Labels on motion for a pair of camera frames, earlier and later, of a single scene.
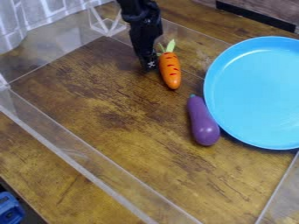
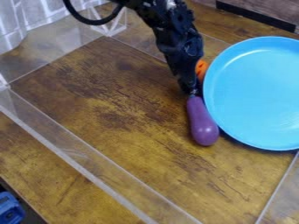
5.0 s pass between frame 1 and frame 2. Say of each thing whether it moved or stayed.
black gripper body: moved
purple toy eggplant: stayed
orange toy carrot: moved
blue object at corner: stayed
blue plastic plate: stayed
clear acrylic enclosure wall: stayed
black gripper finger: moved
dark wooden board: stayed
